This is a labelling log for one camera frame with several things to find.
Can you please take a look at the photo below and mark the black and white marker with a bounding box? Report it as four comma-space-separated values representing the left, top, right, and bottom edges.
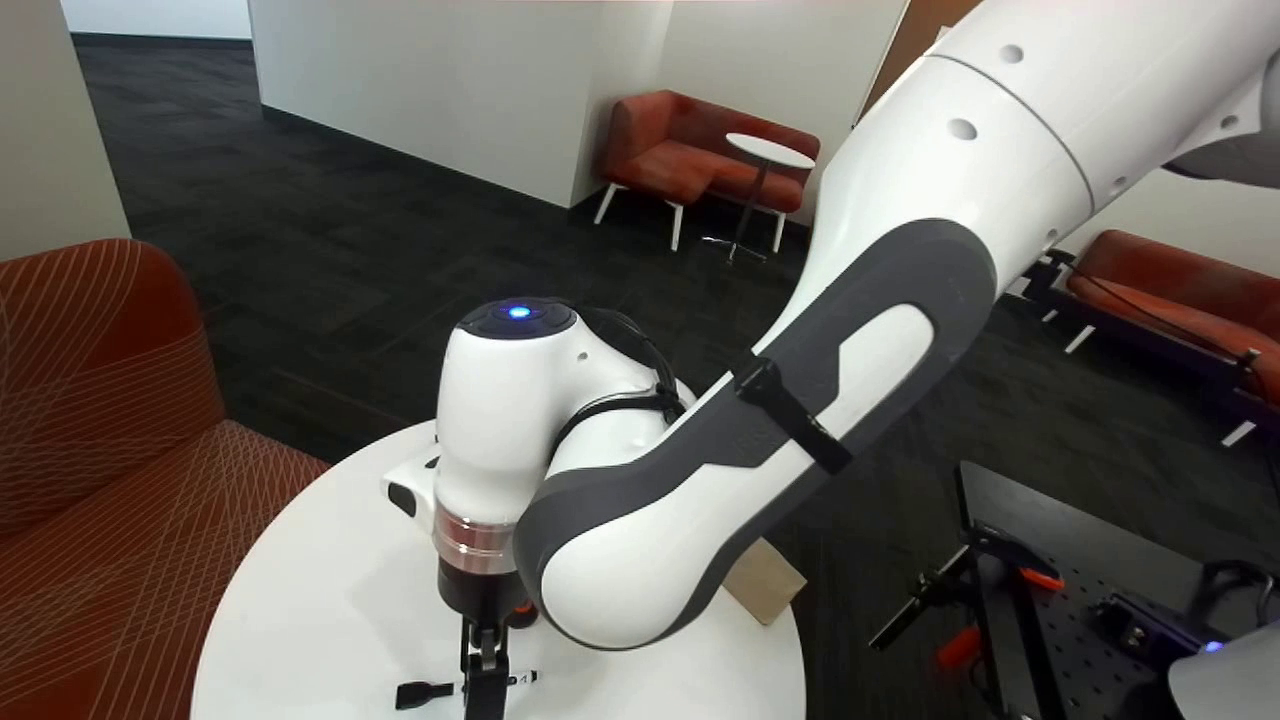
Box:
394, 670, 542, 712

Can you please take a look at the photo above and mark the brown cardboard piece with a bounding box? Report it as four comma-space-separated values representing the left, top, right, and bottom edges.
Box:
722, 538, 808, 627

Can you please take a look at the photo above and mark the orange patterned armchair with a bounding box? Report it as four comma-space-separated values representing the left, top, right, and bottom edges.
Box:
0, 238, 333, 720

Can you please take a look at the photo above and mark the orange sofa with white legs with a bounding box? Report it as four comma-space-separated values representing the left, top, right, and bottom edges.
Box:
594, 90, 822, 254

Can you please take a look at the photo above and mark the black and orange clamp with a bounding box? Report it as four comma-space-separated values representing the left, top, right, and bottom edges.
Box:
868, 524, 1068, 673

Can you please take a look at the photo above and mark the small white round side table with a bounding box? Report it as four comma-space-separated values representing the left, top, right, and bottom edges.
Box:
699, 132, 817, 265

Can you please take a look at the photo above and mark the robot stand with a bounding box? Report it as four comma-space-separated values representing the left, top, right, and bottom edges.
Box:
954, 460, 1280, 720

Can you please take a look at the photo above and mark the small black box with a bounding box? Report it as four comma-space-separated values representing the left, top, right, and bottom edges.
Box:
1093, 593, 1203, 663

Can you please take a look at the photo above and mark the brown wooden door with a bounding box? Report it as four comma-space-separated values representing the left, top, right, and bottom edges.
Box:
858, 0, 984, 125

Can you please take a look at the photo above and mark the orange bench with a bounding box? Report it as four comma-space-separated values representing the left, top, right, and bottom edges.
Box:
1022, 229, 1280, 448

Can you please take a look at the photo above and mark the black cable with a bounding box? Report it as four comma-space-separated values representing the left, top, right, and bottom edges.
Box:
1188, 558, 1280, 633

